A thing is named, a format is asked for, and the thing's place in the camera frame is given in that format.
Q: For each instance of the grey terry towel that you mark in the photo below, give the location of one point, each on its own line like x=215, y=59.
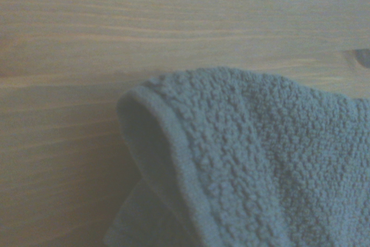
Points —
x=260, y=157

